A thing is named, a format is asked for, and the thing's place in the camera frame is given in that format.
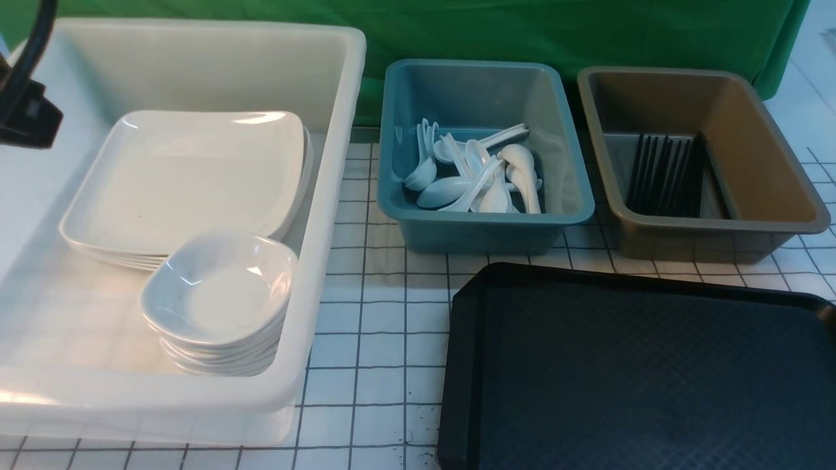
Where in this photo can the black chopsticks bundle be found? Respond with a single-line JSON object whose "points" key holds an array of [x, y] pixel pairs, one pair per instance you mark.
{"points": [[666, 177]]}

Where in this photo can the green cloth backdrop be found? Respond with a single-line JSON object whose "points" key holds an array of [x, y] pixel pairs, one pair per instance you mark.
{"points": [[753, 39]]}

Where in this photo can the black serving tray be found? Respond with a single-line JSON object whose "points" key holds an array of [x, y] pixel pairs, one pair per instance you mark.
{"points": [[563, 369]]}

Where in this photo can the top stacked white square plate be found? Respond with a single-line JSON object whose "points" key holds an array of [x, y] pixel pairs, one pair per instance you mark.
{"points": [[149, 203]]}

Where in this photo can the teal plastic bin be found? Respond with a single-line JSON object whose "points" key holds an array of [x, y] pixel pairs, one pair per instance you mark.
{"points": [[472, 100]]}

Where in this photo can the white rice plate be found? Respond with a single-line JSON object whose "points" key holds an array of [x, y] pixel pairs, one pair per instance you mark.
{"points": [[189, 132]]}

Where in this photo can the large white plastic tub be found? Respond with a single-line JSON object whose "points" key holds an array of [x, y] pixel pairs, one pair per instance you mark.
{"points": [[77, 364]]}

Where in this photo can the white spoon pile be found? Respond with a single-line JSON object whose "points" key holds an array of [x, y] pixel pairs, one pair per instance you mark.
{"points": [[463, 176]]}

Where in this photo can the brown plastic bin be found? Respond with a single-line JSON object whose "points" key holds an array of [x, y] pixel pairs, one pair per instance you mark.
{"points": [[755, 194]]}

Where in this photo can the white soup spoon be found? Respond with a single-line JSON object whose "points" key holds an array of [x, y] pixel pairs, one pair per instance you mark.
{"points": [[521, 173]]}

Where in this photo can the lower stacked white bowls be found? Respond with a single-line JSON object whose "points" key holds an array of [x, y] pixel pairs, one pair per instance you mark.
{"points": [[248, 358]]}

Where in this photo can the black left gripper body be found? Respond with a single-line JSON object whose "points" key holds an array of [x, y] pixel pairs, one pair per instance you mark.
{"points": [[34, 122]]}

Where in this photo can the top stacked white bowl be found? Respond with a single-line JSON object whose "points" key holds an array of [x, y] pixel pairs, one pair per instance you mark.
{"points": [[219, 289]]}

